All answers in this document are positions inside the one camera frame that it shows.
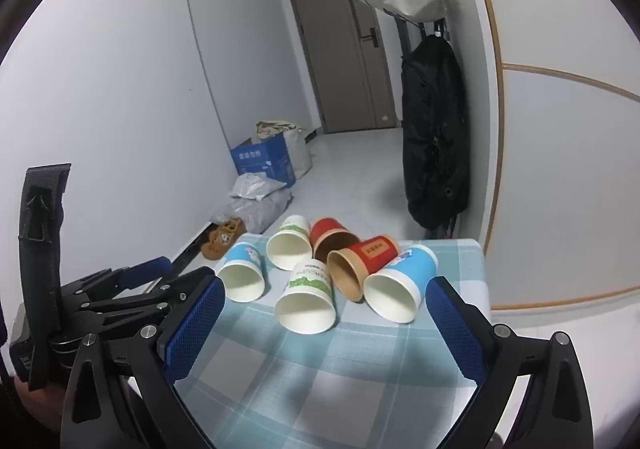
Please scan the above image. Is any brown door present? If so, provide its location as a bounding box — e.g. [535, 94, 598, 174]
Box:
[284, 0, 402, 135]

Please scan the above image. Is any white woven bag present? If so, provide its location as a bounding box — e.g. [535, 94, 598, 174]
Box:
[255, 119, 314, 180]

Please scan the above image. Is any brown red label paper cup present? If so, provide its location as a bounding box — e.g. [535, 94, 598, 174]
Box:
[326, 234, 402, 304]

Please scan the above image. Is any blue printed paper cup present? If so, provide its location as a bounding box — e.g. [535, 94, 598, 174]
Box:
[362, 244, 439, 325]
[216, 241, 266, 302]

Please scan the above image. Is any blue checked tablecloth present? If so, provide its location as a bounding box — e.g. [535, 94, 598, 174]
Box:
[125, 231, 493, 449]

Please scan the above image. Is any grey plastic bag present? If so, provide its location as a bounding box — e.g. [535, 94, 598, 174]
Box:
[212, 189, 293, 235]

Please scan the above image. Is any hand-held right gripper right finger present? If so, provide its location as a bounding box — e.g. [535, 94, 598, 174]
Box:
[424, 276, 596, 449]

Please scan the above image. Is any black hanging jacket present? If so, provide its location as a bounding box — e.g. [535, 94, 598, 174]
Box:
[400, 34, 471, 230]

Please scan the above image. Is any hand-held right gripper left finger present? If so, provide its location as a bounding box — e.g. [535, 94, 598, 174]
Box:
[60, 273, 226, 449]

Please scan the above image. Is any white green paper cup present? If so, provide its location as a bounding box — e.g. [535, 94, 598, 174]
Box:
[266, 215, 313, 271]
[274, 257, 337, 334]

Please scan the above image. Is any blue cardboard box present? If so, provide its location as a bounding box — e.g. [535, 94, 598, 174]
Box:
[230, 134, 297, 189]

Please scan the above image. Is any white plastic bag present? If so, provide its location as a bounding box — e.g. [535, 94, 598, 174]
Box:
[231, 172, 289, 202]

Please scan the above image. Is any person's left hand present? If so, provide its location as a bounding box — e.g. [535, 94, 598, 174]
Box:
[14, 375, 57, 430]

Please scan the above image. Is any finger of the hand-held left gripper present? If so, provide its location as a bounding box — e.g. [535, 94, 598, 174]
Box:
[61, 256, 174, 299]
[80, 266, 217, 331]

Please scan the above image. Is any brown shoe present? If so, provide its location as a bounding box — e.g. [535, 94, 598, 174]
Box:
[220, 218, 246, 244]
[201, 229, 236, 260]

